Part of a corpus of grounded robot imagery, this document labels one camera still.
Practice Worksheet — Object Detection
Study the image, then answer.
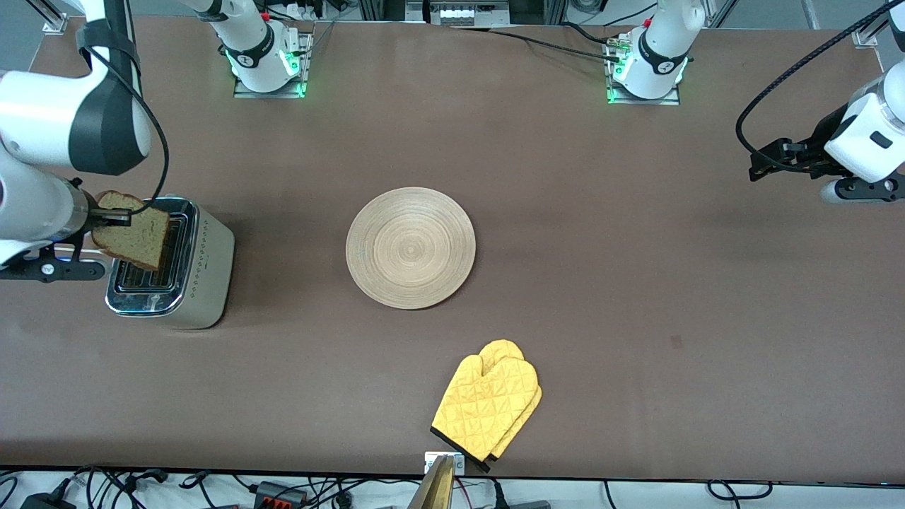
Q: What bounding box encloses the black tangled cable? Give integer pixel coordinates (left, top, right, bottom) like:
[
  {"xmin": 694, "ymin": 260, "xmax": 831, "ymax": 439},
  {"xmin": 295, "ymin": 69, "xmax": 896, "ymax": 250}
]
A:
[{"xmin": 71, "ymin": 464, "xmax": 174, "ymax": 509}]

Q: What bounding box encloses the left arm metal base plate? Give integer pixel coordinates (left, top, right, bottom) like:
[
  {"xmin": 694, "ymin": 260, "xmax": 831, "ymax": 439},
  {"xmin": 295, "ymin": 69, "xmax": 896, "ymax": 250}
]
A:
[{"xmin": 607, "ymin": 42, "xmax": 682, "ymax": 106}]

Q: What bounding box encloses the small silver mounting bracket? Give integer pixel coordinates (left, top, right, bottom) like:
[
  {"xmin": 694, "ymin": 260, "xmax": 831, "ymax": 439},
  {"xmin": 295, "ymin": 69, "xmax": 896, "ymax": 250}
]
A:
[{"xmin": 424, "ymin": 452, "xmax": 466, "ymax": 475}]

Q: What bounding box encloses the gold metal bar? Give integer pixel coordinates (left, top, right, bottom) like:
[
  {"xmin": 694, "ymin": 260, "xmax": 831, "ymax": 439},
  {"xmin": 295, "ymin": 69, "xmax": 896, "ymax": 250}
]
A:
[{"xmin": 407, "ymin": 455, "xmax": 455, "ymax": 509}]

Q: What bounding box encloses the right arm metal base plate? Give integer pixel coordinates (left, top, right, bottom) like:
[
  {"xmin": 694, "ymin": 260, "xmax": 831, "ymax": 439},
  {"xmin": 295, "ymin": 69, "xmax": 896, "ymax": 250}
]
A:
[{"xmin": 233, "ymin": 28, "xmax": 312, "ymax": 99}]

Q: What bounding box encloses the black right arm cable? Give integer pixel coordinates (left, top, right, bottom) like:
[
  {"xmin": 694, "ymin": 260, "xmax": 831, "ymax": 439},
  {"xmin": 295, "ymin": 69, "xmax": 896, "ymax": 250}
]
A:
[{"xmin": 76, "ymin": 21, "xmax": 170, "ymax": 213}]

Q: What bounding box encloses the black looped cable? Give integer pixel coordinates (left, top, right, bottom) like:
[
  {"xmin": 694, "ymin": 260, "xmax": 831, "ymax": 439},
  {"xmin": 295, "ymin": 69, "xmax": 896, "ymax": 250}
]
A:
[{"xmin": 707, "ymin": 480, "xmax": 775, "ymax": 500}]

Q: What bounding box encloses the yellow quilted oven mitt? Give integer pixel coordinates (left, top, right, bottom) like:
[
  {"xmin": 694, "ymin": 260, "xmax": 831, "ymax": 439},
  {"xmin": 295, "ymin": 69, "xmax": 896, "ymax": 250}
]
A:
[
  {"xmin": 431, "ymin": 339, "xmax": 532, "ymax": 464},
  {"xmin": 488, "ymin": 358, "xmax": 544, "ymax": 474}
]

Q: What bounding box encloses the silver two-slot toaster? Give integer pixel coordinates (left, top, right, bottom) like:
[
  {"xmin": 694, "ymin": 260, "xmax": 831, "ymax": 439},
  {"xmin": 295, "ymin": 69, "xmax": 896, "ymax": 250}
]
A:
[{"xmin": 105, "ymin": 196, "xmax": 236, "ymax": 331}]

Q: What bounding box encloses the brown bread slice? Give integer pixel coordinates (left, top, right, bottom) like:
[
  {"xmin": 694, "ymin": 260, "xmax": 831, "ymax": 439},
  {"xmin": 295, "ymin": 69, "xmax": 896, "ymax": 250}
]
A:
[{"xmin": 90, "ymin": 190, "xmax": 171, "ymax": 272}]

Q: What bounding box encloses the round wooden plate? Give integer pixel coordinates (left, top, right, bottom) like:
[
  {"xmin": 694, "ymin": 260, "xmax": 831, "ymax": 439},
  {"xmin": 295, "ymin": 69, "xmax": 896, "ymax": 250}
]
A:
[{"xmin": 345, "ymin": 187, "xmax": 477, "ymax": 310}]

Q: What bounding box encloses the black and red connector box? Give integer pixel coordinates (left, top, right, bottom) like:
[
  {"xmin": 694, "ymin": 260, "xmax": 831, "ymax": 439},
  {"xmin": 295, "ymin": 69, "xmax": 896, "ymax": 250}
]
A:
[{"xmin": 253, "ymin": 481, "xmax": 310, "ymax": 507}]

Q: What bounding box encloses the long black table cable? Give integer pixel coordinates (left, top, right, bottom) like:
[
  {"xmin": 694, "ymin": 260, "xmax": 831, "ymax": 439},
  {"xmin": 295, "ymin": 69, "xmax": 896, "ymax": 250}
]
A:
[{"xmin": 488, "ymin": 28, "xmax": 623, "ymax": 61}]

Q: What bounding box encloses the white terminal block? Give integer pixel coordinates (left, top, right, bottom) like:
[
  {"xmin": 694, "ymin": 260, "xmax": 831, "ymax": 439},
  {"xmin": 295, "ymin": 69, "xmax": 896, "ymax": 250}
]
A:
[{"xmin": 430, "ymin": 0, "xmax": 511, "ymax": 26}]

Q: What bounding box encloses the short black table cable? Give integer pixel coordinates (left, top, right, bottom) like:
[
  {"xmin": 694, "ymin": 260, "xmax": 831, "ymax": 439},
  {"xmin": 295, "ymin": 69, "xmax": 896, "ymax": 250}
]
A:
[{"xmin": 562, "ymin": 21, "xmax": 619, "ymax": 45}]

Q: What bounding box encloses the aluminium frame rail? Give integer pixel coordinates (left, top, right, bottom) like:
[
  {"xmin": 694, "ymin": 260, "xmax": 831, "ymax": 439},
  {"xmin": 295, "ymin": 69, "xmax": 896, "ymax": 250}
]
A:
[{"xmin": 357, "ymin": 0, "xmax": 566, "ymax": 25}]

